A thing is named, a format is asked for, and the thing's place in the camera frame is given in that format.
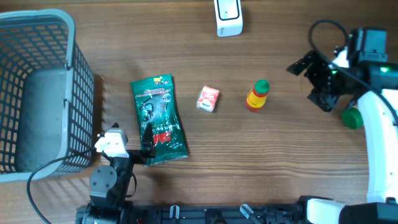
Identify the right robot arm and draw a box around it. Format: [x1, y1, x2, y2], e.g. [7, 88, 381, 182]
[287, 27, 397, 223]

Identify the grey plastic shopping basket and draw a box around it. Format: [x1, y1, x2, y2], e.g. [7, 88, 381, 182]
[1, 9, 95, 183]

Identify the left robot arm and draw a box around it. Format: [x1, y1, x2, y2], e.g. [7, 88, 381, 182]
[75, 123, 156, 224]

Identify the green 3M gloves package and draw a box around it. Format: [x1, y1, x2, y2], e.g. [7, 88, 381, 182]
[131, 74, 188, 166]

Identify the red chili sauce bottle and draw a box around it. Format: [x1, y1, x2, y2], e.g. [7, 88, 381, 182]
[246, 80, 270, 112]

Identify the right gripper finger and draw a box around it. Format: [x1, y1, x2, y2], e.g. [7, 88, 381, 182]
[287, 50, 314, 75]
[307, 88, 339, 112]

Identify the red white small packet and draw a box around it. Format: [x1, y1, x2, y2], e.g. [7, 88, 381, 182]
[197, 86, 220, 112]

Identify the white barcode scanner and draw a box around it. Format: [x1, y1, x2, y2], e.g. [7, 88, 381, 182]
[214, 0, 243, 37]

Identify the black left camera cable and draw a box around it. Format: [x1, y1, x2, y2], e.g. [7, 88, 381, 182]
[25, 149, 97, 224]

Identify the green lid seasoning jar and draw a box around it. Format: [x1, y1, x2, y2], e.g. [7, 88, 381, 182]
[341, 107, 364, 129]

